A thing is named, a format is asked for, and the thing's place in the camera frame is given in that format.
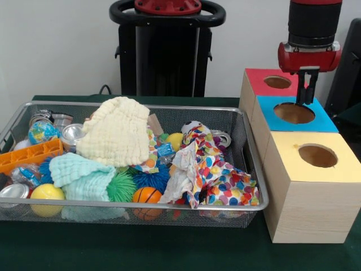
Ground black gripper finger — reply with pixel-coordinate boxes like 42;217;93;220
296;69;308;105
306;70;319;106

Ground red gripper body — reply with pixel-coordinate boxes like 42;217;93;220
278;41;342;75

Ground small polka dot cloth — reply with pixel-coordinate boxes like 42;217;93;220
182;124;226;155

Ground wooden three-hole box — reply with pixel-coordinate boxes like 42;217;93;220
239;67;361;244

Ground shallow silver mesh bin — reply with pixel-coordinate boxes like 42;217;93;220
0;100;270;229

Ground black flat panel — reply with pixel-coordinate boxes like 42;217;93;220
324;18;361;113

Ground dark green side-table cloth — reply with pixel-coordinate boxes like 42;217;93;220
332;102;361;159

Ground large polka dot cloth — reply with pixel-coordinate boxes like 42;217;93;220
159;141;260;209

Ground yellow foam ball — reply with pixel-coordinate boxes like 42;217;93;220
165;132;184;152
30;183;66;218

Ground blue spiky ball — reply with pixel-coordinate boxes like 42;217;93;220
132;165;171;194

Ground orange toy basketball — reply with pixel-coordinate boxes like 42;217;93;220
132;186;164;221

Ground cream waffle cloth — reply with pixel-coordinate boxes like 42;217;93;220
75;96;151;167

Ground green spiky ball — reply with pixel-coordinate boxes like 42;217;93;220
106;172;138;203

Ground dark green tablecloth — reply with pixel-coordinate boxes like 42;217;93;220
0;94;361;271

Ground mint green waffle cloth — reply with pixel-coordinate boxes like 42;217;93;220
49;152;116;202

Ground blue globe ball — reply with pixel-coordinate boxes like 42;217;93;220
27;121;60;146

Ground orange plastic grid tray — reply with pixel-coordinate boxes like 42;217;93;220
0;138;64;174

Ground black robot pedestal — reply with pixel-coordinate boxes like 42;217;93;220
109;0;226;98

